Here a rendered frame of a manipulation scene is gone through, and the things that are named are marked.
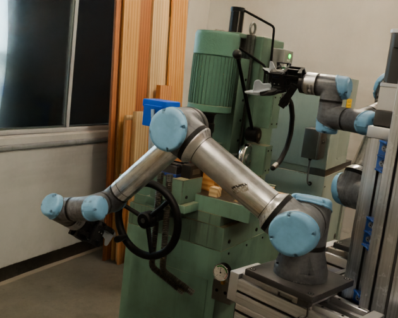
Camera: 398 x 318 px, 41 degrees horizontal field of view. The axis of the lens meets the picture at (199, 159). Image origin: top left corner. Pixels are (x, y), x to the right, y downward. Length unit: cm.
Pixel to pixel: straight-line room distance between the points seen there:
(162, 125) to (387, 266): 73
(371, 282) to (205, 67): 98
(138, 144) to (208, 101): 159
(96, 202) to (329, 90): 82
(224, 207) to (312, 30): 274
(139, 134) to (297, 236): 237
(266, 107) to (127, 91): 161
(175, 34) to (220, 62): 211
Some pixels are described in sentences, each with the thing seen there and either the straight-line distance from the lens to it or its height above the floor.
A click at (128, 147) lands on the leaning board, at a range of 355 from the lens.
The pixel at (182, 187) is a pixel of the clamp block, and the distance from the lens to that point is 191.
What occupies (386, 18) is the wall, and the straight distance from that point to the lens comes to 435.
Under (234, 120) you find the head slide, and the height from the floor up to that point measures 117.
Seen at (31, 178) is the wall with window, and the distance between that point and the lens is 332.
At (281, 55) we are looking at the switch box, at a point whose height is 145.
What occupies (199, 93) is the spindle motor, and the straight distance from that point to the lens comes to 206.
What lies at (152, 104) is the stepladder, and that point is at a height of 113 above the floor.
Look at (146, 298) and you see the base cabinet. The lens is 223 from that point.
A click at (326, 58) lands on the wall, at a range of 441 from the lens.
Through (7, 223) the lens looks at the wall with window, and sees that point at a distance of 328.
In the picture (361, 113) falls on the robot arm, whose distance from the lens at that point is 173.
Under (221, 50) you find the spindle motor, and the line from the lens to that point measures 204.
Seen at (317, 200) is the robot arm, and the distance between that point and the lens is 146.
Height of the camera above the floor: 135
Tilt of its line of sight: 9 degrees down
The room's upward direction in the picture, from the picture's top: 7 degrees clockwise
